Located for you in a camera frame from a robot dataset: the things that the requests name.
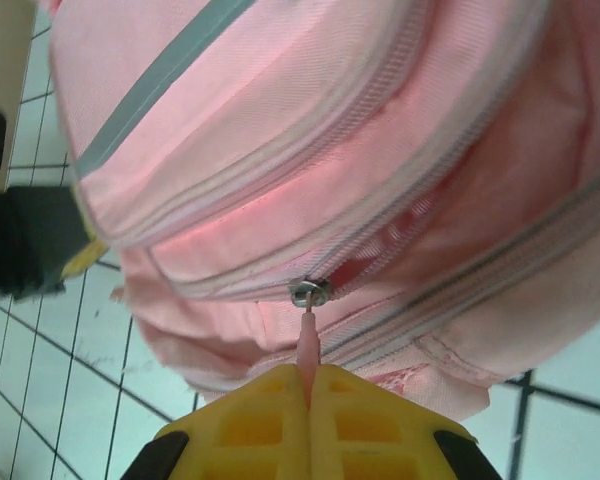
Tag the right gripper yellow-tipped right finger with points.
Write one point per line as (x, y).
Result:
(380, 435)

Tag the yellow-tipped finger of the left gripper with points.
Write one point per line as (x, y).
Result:
(85, 257)

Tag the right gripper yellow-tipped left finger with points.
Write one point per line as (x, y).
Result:
(250, 435)

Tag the pink student backpack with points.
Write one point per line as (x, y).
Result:
(330, 150)

